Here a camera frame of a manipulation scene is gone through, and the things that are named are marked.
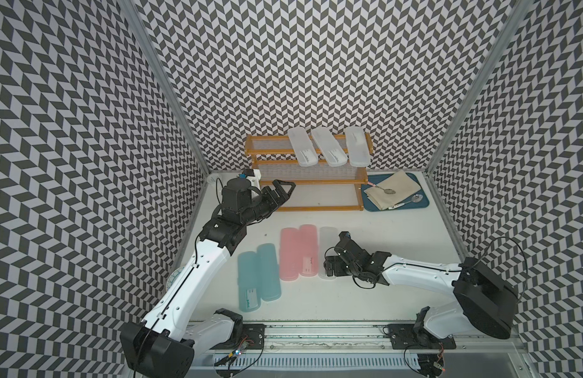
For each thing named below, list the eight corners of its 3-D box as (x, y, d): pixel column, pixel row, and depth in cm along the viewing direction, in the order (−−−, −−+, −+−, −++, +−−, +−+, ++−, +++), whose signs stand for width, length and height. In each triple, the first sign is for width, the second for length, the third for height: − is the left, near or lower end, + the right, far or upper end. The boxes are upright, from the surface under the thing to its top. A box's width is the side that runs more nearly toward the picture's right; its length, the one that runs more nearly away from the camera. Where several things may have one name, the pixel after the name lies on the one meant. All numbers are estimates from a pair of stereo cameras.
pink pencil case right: (299, 276, 88) (299, 273, 86) (299, 227, 101) (299, 224, 99) (319, 276, 88) (319, 273, 86) (317, 227, 101) (317, 224, 99)
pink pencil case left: (277, 281, 87) (276, 279, 85) (281, 230, 101) (280, 227, 99) (298, 281, 87) (298, 279, 85) (299, 230, 101) (299, 227, 99)
